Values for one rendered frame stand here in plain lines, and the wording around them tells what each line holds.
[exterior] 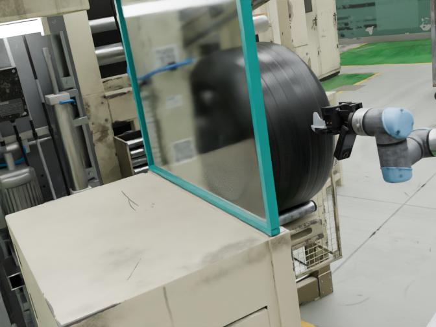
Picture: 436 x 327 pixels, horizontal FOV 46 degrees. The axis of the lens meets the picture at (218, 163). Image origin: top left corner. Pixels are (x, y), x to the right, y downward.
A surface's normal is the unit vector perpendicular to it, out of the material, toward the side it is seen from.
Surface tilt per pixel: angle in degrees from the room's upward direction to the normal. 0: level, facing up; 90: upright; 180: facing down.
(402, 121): 83
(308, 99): 65
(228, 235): 0
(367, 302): 0
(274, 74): 43
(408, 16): 90
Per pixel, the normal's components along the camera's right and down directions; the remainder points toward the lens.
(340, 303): -0.15, -0.94
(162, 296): 0.49, 0.19
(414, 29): -0.64, 0.32
